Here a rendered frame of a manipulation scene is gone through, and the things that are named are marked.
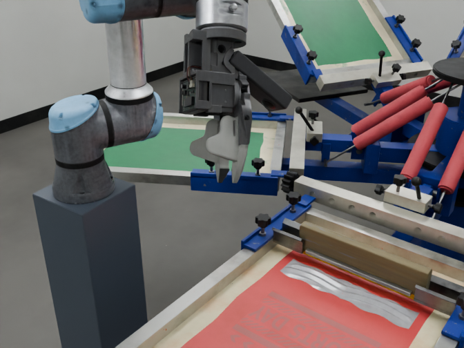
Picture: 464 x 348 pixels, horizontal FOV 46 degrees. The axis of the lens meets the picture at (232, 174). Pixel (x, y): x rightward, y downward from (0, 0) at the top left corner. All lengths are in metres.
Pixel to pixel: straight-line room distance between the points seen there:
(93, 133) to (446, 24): 4.60
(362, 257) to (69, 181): 0.75
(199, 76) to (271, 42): 5.75
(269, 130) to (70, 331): 1.19
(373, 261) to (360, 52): 1.46
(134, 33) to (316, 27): 1.57
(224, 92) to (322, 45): 1.92
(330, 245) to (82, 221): 0.64
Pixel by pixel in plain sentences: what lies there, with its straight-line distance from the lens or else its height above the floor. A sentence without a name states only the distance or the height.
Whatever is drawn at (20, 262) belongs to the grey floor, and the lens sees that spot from 3.36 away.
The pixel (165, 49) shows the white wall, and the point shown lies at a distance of 6.25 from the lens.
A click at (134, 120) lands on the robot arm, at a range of 1.34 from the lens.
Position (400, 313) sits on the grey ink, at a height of 0.96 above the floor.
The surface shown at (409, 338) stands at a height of 0.95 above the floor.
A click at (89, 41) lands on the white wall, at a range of 5.53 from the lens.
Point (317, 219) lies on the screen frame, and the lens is 1.69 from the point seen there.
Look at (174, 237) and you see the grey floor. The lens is 3.36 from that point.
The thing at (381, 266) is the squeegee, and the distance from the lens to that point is 1.45.
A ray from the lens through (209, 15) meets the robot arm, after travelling 0.79.
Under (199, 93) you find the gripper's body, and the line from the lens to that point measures 0.75.
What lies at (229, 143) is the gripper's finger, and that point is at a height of 1.56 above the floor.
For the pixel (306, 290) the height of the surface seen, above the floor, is 0.95.
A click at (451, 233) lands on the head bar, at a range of 1.62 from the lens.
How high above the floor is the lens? 1.87
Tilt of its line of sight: 27 degrees down
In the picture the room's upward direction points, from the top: straight up
